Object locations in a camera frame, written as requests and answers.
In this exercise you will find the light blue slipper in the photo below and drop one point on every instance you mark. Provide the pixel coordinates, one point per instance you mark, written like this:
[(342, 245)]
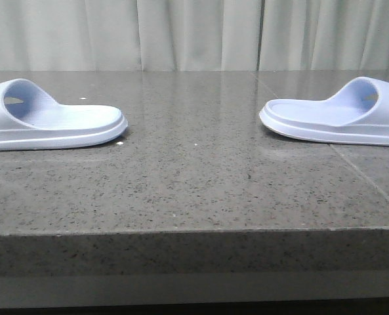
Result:
[(31, 119), (357, 114)]

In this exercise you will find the pale grey-green curtain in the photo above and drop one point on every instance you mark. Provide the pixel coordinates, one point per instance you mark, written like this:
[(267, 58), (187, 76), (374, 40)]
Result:
[(194, 35)]

